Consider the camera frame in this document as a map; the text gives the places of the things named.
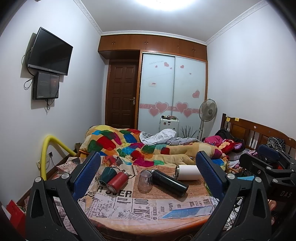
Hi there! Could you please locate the dark brown wooden door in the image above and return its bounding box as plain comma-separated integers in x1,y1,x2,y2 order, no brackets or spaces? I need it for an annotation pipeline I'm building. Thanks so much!
105,60,138,128

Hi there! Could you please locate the dark green ceramic mug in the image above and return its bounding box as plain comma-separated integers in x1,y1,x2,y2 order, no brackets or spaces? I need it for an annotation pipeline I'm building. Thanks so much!
99,167,117,186

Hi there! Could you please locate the frosted wardrobe with hearts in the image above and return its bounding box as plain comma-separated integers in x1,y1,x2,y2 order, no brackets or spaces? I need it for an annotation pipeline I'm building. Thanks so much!
137,53,207,138

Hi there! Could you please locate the grey white crumpled cloth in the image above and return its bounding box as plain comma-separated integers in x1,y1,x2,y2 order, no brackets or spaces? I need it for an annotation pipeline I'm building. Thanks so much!
139,128,200,146

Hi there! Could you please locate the person's right hand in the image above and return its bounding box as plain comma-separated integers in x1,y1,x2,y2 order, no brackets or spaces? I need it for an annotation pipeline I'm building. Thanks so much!
268,200,276,225

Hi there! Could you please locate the black thermos bottle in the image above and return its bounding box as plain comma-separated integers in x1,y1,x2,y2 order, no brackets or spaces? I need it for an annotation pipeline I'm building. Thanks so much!
152,169,189,197

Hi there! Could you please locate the small black wall monitor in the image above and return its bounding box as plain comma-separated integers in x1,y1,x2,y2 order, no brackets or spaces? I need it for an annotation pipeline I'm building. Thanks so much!
32,71,60,100

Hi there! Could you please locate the wall mounted black television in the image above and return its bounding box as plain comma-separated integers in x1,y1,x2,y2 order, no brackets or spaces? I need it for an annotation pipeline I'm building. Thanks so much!
27,27,73,75

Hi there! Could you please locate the newspaper print bed sheet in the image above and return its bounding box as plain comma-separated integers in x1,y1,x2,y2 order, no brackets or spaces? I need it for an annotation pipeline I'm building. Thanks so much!
50,157,217,240

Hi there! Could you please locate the black polka dot bag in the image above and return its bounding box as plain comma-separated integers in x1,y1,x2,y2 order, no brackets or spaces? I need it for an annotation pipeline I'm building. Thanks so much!
266,137,285,152

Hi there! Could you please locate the yellow padded bed rail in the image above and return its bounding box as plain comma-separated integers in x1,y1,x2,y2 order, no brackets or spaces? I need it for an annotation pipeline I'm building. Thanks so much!
40,135,77,180

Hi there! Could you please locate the small white cabinet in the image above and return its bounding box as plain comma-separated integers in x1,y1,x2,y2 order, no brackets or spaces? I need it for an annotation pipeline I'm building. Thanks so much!
159,115,180,137

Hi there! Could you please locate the colourful patchwork blanket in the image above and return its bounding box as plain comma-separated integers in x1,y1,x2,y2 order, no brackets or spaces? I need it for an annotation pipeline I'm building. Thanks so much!
79,125,228,170

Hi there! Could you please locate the red thermos bottle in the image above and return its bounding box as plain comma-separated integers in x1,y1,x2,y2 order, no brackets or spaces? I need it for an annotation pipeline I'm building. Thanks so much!
107,171,129,193

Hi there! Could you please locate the red box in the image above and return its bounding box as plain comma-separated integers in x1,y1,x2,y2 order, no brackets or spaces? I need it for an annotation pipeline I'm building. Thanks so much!
6,200,26,238

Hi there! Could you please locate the clear plastic cup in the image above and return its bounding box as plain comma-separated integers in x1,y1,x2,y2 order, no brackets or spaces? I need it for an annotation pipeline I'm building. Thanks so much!
137,170,152,193

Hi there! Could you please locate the standing electric fan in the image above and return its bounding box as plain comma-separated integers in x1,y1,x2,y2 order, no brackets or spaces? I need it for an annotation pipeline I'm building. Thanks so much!
198,99,217,140

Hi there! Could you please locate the wooden bed headboard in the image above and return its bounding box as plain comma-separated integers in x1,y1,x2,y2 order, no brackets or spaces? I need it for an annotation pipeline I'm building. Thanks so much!
221,113,295,158

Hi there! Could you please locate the wall power socket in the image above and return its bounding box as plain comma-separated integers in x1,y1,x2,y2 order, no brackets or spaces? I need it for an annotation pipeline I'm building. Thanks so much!
36,160,41,170

